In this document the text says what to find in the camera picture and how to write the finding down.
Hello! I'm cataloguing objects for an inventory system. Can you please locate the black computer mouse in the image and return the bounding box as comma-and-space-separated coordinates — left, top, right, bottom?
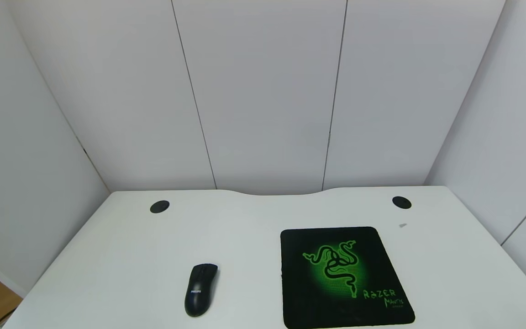
184, 263, 219, 318

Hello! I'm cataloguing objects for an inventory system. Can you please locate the black green Razer mouse pad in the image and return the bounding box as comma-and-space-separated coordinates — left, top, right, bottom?
280, 226, 416, 329

